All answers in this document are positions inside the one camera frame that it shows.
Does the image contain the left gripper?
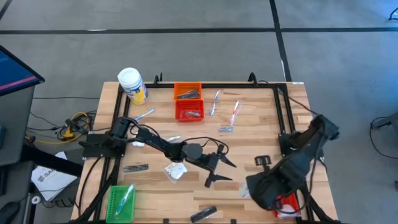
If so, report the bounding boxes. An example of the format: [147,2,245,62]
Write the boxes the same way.
[198,144,238,189]

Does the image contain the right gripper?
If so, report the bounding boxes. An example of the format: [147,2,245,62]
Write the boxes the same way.
[245,154,300,212]

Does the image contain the red toothbrush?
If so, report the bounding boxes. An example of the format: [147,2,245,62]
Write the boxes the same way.
[229,99,244,127]

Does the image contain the blue toothbrush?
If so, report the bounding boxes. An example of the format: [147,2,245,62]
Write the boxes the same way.
[134,107,155,121]
[114,184,135,217]
[208,89,221,116]

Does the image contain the cotton pads in clear bag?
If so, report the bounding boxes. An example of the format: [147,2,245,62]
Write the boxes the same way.
[164,161,188,184]

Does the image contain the red plastic basket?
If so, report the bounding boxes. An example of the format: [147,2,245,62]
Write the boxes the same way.
[175,99,205,123]
[273,192,301,218]

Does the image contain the orange plastic basket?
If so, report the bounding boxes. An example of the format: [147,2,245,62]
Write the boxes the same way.
[173,82,203,101]

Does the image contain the green plastic basket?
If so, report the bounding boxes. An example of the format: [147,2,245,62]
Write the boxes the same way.
[105,185,137,224]

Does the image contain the Lysol wipes canister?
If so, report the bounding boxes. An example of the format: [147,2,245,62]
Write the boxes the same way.
[117,67,149,105]

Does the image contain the black stand beam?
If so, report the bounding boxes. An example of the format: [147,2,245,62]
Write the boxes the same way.
[20,144,84,177]

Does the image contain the white papers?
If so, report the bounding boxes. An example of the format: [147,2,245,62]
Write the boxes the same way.
[30,151,78,202]

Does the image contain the grey cabinet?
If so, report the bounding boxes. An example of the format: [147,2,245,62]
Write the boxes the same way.
[0,85,35,167]

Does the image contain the blue screen monitor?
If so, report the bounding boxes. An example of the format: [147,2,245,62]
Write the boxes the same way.
[0,45,45,97]

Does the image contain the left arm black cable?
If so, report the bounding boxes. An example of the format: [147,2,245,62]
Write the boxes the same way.
[182,136,226,153]

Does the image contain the black aluminium table frame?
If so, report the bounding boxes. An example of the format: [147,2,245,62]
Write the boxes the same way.
[70,72,340,224]

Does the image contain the black floor cable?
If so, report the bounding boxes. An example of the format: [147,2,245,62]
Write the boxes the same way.
[369,115,398,160]

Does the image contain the yellow cable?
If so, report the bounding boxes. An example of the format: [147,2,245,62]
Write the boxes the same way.
[24,111,94,146]

